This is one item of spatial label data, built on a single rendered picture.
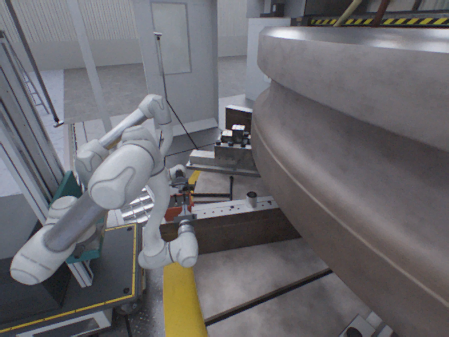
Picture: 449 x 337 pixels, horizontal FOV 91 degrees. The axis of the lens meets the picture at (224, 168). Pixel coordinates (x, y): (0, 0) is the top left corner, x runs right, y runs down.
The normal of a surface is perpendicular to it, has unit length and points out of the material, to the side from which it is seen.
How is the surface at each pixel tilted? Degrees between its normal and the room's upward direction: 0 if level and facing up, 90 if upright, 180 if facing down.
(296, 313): 0
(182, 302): 0
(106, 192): 87
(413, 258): 25
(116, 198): 85
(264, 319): 0
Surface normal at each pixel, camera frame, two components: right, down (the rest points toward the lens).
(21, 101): 0.29, 0.51
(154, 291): 0.00, -0.84
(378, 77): -0.92, 0.21
